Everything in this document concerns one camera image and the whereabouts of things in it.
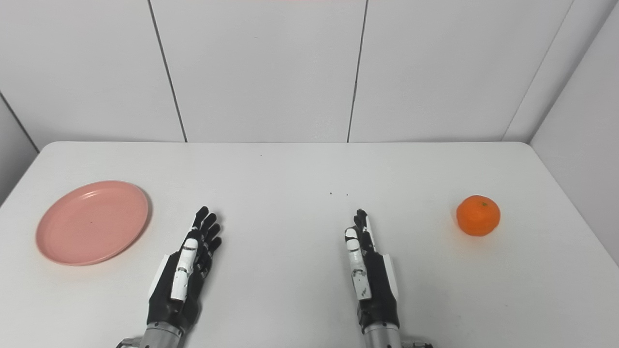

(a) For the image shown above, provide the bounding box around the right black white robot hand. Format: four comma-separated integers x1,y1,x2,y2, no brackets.
344,208,401,335

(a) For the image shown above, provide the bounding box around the orange fruit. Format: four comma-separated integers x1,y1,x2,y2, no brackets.
456,195,501,237

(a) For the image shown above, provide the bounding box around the pink round plate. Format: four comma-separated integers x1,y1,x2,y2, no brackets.
35,181,150,266

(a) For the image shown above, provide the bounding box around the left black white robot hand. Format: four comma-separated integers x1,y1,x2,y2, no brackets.
147,206,223,335

